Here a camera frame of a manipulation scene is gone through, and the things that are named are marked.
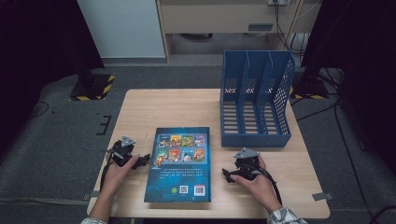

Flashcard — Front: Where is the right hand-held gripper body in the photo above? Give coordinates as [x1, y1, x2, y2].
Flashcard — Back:
[233, 147, 261, 181]

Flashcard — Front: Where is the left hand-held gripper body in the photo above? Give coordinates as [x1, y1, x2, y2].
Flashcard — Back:
[106, 135, 137, 167]

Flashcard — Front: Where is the blue plastic file rack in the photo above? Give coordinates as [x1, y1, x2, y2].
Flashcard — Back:
[219, 49, 297, 148]

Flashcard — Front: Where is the dark blue picture book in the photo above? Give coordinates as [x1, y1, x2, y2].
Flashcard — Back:
[144, 126, 212, 203]

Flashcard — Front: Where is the person's left hand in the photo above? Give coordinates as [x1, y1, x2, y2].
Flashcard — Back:
[101, 153, 140, 200]

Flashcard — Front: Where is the person's right hand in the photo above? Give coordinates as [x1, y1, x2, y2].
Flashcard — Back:
[230, 155, 283, 214]

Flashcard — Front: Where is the grey tape piece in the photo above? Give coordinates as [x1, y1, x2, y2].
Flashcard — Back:
[82, 190, 101, 201]
[312, 191, 333, 202]

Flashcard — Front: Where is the black stand with striped base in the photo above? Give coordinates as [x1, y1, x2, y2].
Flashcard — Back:
[69, 59, 116, 102]
[290, 62, 330, 101]

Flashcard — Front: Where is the white partition panel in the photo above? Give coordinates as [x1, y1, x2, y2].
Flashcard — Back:
[77, 0, 166, 59]

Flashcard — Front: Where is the dark curtain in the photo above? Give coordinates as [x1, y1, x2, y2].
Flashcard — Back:
[302, 0, 396, 175]
[0, 0, 106, 157]

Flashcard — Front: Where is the beige cabinet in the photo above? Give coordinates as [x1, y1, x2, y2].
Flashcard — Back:
[155, 0, 321, 64]

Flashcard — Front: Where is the left hand-held gripper black cable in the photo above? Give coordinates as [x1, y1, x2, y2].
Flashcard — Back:
[99, 146, 115, 191]

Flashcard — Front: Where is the hand-held gripper black cable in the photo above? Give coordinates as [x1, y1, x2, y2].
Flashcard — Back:
[99, 146, 115, 191]
[253, 164, 283, 206]

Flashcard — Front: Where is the right hand-held gripper black cable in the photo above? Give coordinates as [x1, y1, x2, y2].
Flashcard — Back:
[253, 164, 283, 206]

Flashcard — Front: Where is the black floor cable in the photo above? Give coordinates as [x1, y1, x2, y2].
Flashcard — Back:
[28, 101, 50, 119]
[295, 99, 379, 224]

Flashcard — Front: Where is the hanging cable bundle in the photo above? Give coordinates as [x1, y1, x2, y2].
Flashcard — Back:
[274, 0, 309, 59]

